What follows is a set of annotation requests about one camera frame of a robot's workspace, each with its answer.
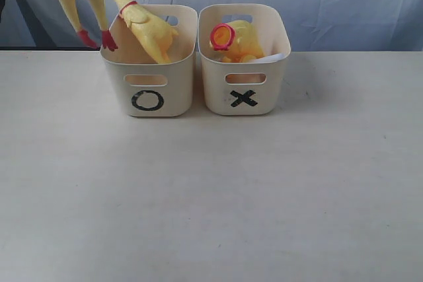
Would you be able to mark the headless yellow rubber chicken body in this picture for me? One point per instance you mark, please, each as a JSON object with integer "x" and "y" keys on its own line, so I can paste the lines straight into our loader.
{"x": 236, "y": 41}

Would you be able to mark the broken chicken neck with squeaker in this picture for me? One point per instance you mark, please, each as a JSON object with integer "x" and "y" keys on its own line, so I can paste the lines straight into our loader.
{"x": 270, "y": 58}

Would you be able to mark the yellow rubber chicken face down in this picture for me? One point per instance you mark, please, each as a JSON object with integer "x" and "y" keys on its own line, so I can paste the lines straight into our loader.
{"x": 154, "y": 34}

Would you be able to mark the cream bin with X mark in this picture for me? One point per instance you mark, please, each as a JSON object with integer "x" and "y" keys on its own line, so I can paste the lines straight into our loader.
{"x": 241, "y": 89}

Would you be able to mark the cream bin with circle mark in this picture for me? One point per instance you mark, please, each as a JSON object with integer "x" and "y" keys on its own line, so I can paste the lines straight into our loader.
{"x": 144, "y": 88}

